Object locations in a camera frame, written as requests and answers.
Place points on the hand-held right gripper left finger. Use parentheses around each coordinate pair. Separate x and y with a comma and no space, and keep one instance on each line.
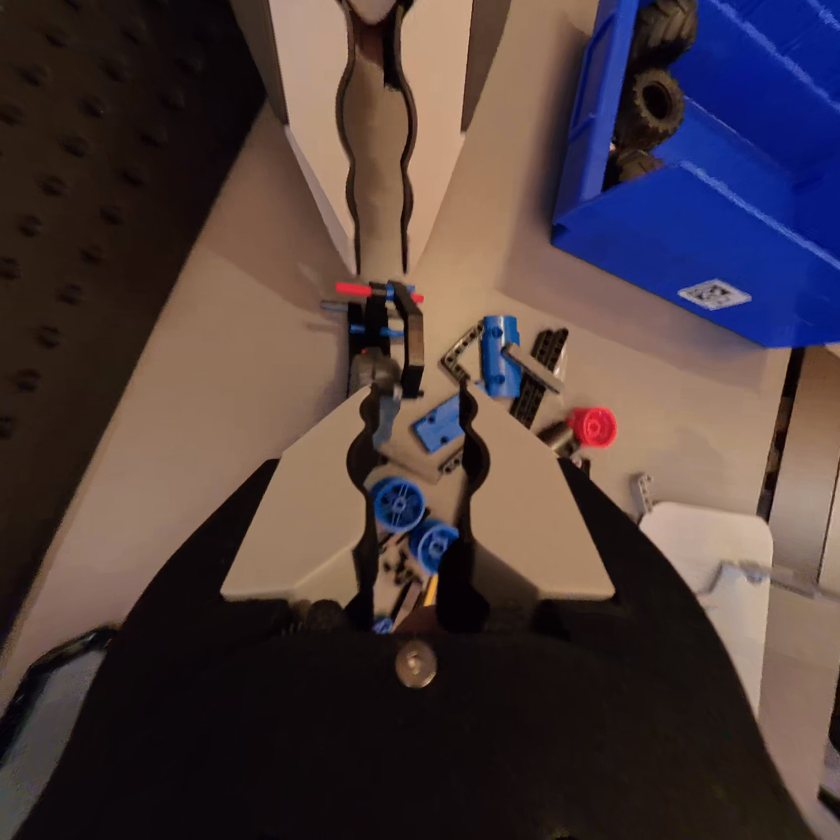
(295,525)

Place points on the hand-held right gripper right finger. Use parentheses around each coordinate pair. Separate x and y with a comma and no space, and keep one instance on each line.
(538,525)

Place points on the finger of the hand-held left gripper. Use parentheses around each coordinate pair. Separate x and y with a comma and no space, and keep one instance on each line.
(308,98)
(439,98)

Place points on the grey toy motor assembly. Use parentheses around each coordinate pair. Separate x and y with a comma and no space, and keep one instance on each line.
(377,380)

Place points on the red toy axle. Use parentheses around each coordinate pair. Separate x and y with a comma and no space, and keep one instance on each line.
(351,289)

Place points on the grey desk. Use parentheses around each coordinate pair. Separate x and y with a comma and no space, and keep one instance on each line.
(229,394)

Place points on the black toy block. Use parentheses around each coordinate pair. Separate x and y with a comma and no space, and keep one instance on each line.
(559,438)

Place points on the blue toy wheel rim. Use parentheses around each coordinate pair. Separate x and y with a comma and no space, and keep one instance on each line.
(433,543)
(397,504)

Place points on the red toy wheel rim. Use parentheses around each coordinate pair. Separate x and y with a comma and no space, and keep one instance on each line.
(594,426)

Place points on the yellow toy axle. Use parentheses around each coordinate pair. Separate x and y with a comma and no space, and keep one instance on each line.
(430,587)

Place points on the blue flat toy panel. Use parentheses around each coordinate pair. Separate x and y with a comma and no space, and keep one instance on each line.
(436,423)

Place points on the grey toy beam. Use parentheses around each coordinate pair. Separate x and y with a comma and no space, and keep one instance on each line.
(531,367)

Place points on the blue curved toy panel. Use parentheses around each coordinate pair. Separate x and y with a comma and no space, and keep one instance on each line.
(499,358)

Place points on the white stand base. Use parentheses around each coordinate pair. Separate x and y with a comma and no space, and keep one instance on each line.
(709,558)

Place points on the short black toy beam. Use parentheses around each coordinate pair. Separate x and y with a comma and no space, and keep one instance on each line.
(459,354)

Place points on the black angled long toy beam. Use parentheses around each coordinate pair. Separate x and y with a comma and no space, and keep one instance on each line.
(39,676)

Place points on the blue plastic bin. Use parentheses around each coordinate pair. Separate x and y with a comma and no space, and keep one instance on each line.
(722,229)

